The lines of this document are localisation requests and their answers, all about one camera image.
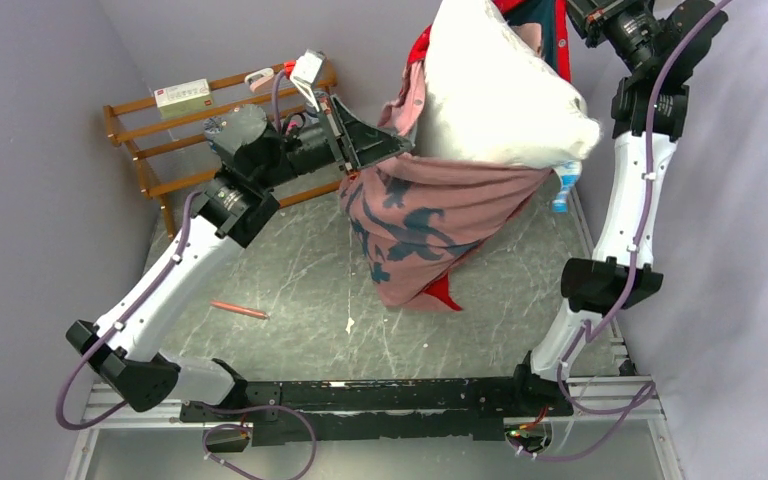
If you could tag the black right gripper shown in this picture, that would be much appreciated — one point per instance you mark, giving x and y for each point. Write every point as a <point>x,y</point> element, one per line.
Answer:
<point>594,17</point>

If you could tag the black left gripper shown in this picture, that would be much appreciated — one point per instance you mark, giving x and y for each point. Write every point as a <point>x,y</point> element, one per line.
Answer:
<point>359,143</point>

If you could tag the pink red patterned pillowcase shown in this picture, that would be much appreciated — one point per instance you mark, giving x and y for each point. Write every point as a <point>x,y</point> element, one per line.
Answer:
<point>417,217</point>

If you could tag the white pillow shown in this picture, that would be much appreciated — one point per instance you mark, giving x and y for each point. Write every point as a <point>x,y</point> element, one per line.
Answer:
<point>492,95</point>

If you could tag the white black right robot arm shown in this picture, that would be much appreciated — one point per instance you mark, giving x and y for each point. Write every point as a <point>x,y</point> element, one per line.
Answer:
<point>649,113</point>

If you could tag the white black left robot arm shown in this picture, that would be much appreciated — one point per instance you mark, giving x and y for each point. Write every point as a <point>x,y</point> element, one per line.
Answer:
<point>123,347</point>

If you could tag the blue white pillow tag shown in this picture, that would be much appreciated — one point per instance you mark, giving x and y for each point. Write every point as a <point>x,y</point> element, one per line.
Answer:
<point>568,174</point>

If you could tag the pink white tape dispenser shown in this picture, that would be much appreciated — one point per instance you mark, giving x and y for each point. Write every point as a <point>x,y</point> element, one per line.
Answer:
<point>258,81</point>

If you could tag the blue white jar left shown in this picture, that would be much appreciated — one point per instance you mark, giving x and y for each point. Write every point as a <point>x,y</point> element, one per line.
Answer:
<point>212,127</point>

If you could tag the white green box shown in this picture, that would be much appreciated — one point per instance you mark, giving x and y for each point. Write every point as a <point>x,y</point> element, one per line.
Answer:
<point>183,99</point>

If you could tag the orange pencil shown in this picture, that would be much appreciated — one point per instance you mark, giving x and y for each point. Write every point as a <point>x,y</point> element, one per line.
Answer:
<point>240,310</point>

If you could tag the wooden shelf rack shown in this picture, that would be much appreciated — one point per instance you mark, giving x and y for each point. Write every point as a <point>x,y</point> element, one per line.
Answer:
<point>148,182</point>

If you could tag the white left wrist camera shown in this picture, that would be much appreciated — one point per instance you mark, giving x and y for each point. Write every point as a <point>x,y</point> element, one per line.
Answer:
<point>306,72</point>

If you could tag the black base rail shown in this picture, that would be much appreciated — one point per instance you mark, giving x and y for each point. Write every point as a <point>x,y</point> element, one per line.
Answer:
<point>480,408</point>

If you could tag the aluminium frame rail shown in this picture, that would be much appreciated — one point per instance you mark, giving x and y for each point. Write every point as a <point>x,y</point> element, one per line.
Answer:
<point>591,399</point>

